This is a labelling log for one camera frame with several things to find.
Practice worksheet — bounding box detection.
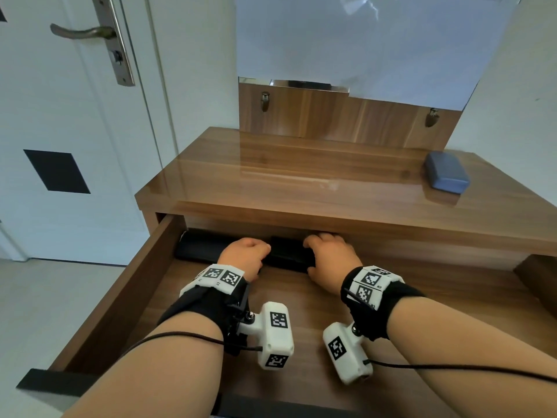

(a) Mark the person's right hand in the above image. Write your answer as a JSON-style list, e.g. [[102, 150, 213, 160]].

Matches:
[[303, 233, 363, 296]]

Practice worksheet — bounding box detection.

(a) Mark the person's left hand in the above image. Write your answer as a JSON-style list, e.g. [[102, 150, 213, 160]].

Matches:
[[217, 238, 272, 282]]

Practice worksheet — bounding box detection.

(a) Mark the black rectangular pouch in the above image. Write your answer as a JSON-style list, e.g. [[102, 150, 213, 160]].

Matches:
[[260, 236, 317, 273]]

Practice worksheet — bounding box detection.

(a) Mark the person's right forearm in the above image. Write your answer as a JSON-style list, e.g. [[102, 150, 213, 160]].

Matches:
[[386, 296, 557, 418]]

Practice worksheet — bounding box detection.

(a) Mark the person's left forearm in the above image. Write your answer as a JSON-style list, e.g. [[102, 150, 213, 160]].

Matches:
[[61, 311, 225, 418]]

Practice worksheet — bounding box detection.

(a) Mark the wooden drawer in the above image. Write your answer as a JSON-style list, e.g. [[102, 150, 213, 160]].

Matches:
[[16, 213, 557, 418]]

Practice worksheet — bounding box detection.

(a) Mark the black rolled cloth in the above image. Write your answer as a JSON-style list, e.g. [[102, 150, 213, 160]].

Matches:
[[175, 230, 229, 263]]

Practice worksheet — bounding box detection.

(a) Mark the wooden dressing table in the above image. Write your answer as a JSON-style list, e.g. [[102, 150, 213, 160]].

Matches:
[[134, 76, 557, 275]]

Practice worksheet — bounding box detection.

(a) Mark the blue rounded case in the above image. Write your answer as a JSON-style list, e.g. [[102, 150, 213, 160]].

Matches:
[[424, 151, 471, 195]]

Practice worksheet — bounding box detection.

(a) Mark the paper-covered mirror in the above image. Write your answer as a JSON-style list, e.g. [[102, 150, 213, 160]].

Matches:
[[234, 0, 524, 112]]

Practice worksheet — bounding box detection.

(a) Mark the white door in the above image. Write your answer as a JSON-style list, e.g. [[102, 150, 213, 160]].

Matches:
[[0, 0, 180, 266]]

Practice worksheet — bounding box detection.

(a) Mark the black right wrist strap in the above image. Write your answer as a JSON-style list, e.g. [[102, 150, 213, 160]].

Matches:
[[340, 266, 426, 342]]

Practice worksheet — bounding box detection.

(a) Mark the black wrist strap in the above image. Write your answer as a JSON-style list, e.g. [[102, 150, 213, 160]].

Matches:
[[157, 264, 252, 356], [340, 266, 426, 342]]

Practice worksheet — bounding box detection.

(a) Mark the black left wrist strap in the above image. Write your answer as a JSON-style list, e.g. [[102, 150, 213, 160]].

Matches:
[[157, 264, 252, 356]]

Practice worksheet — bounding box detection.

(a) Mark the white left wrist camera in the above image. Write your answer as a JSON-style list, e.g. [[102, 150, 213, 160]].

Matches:
[[238, 301, 295, 371]]

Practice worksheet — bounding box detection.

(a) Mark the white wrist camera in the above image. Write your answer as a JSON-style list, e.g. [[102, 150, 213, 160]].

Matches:
[[238, 301, 295, 371], [322, 322, 373, 386]]

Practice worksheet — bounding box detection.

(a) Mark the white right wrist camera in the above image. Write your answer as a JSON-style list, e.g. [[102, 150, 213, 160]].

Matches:
[[322, 322, 373, 386]]

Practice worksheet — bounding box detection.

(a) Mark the black left camera cable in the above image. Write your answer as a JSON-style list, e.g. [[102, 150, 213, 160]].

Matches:
[[121, 331, 264, 358]]

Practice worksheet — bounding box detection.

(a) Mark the black camera cable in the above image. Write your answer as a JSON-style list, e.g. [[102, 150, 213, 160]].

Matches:
[[363, 359, 557, 384], [121, 331, 264, 358]]

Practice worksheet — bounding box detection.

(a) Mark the black right camera cable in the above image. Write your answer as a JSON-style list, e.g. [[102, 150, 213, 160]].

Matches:
[[363, 359, 557, 384]]

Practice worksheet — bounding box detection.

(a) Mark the metal door handle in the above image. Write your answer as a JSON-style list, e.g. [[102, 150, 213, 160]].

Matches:
[[50, 0, 136, 87]]

